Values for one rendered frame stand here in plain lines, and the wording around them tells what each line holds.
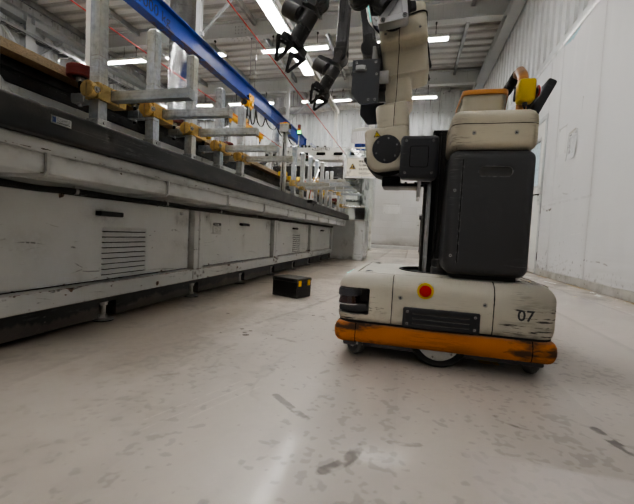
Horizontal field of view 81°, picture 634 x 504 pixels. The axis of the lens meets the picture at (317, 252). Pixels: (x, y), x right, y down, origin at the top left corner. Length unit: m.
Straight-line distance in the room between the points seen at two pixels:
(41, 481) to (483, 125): 1.32
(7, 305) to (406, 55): 1.56
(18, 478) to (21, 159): 0.75
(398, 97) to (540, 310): 0.88
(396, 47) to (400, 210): 10.67
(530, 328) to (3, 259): 1.60
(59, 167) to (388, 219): 11.24
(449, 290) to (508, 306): 0.17
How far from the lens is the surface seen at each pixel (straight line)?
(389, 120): 1.46
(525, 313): 1.26
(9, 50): 1.46
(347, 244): 5.97
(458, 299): 1.22
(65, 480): 0.78
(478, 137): 1.29
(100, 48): 1.45
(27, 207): 1.52
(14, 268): 1.51
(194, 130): 1.79
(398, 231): 12.09
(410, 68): 1.56
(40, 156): 1.27
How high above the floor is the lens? 0.41
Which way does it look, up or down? 3 degrees down
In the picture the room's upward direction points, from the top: 3 degrees clockwise
